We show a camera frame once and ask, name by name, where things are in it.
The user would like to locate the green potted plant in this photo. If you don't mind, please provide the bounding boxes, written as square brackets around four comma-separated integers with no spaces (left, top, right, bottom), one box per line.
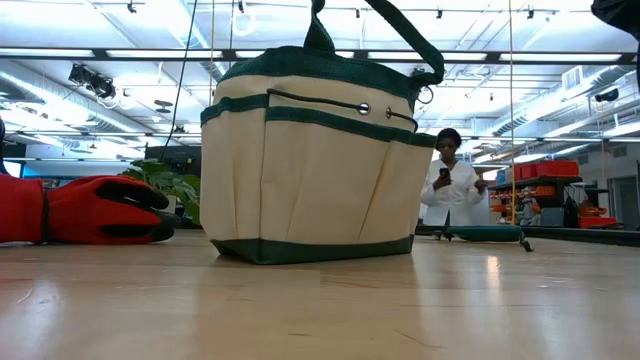
[119,157,202,226]

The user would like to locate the yellow power cord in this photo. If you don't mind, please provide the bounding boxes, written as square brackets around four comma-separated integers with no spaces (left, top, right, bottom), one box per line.
[507,0,516,226]

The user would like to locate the black monitor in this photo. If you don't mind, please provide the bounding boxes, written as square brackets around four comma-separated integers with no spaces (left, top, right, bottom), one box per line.
[143,144,203,176]

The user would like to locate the black aluminium table frame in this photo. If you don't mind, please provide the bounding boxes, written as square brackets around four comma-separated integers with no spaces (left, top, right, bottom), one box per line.
[414,224,640,248]

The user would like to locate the white hanging ring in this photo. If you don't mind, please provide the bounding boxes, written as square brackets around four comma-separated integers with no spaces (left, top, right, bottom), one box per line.
[231,8,257,38]

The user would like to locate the red gardening glove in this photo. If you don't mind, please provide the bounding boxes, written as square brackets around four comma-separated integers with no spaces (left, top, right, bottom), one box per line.
[0,173,182,246]

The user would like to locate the black ceiling camera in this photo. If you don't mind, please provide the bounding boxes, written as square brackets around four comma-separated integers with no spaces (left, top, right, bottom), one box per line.
[66,62,119,101]

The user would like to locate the green handled pruning shears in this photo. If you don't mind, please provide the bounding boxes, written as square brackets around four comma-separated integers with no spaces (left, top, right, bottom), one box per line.
[432,224,535,253]

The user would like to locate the clear bowl with garden items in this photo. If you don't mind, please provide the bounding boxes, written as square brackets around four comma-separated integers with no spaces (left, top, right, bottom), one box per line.
[199,0,446,266]

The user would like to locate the low red storage bin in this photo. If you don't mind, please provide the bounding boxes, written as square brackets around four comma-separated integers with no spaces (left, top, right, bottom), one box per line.
[578,214,620,230]

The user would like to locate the person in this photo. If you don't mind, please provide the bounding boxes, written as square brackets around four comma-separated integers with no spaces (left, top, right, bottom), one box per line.
[419,127,489,227]

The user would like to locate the large red storage bin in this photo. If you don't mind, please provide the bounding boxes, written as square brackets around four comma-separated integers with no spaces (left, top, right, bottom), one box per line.
[512,159,581,182]

